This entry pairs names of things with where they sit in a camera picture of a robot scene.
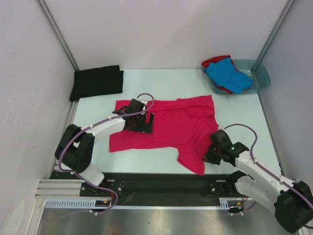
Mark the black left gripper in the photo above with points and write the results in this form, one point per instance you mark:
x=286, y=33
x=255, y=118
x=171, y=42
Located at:
x=145, y=127

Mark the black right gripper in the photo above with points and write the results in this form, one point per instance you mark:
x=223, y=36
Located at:
x=208, y=157

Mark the pink t shirt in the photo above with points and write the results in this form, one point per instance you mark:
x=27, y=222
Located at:
x=184, y=124

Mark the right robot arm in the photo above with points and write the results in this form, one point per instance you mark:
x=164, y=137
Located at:
x=291, y=202

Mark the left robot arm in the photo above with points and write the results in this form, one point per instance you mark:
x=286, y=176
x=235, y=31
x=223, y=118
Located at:
x=75, y=148

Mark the folded black t shirt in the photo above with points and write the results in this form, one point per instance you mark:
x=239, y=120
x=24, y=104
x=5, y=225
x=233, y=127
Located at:
x=97, y=81

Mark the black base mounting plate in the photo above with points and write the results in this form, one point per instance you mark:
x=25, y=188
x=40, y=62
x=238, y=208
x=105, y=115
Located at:
x=171, y=190

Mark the blue t shirt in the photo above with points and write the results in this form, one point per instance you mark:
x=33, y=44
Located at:
x=225, y=74

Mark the red t shirt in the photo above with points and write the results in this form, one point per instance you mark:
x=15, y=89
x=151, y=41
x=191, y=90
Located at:
x=205, y=64

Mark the teal plastic basin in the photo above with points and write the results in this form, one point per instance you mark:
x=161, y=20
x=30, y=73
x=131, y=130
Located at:
x=254, y=70

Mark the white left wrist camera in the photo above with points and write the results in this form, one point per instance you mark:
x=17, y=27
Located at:
x=145, y=102

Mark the aluminium front rail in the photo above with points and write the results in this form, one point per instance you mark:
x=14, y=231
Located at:
x=75, y=189

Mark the right aluminium corner post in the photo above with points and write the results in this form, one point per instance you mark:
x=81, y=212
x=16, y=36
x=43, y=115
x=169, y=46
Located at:
x=277, y=26

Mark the aluminium corner post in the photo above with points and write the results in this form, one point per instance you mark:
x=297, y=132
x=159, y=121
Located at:
x=43, y=6
x=277, y=26

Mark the left aluminium corner post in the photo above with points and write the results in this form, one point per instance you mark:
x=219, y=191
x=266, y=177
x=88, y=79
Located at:
x=43, y=6

